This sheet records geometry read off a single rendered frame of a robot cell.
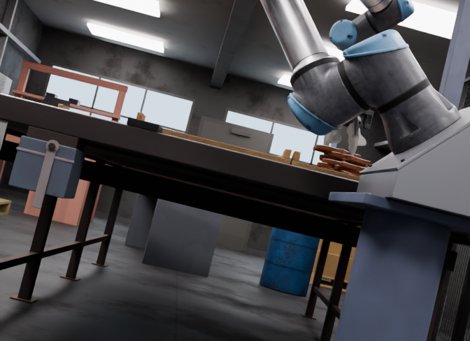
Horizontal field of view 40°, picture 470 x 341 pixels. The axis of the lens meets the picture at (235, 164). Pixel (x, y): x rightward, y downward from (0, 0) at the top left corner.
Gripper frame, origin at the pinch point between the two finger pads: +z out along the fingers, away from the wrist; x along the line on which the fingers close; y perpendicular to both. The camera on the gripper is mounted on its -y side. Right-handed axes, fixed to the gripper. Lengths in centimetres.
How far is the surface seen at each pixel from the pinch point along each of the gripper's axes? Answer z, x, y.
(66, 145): 17, 18, -69
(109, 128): 11, 13, -61
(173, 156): 13, 3, -48
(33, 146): 19, 21, -75
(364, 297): 32, -46, -30
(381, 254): 23, -47, -29
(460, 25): -104, 91, 160
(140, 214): 61, 555, 256
